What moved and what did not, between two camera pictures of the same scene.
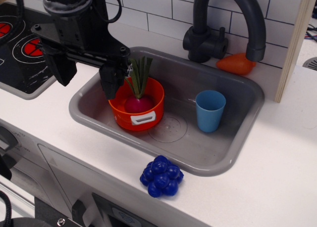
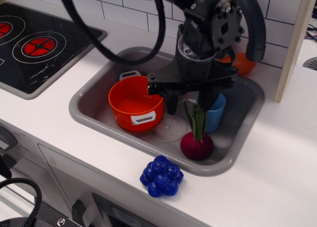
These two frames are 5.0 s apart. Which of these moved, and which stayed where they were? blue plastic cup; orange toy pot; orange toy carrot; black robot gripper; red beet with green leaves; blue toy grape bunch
Moved: red beet with green leaves; black robot gripper
Stayed: blue plastic cup; blue toy grape bunch; orange toy pot; orange toy carrot
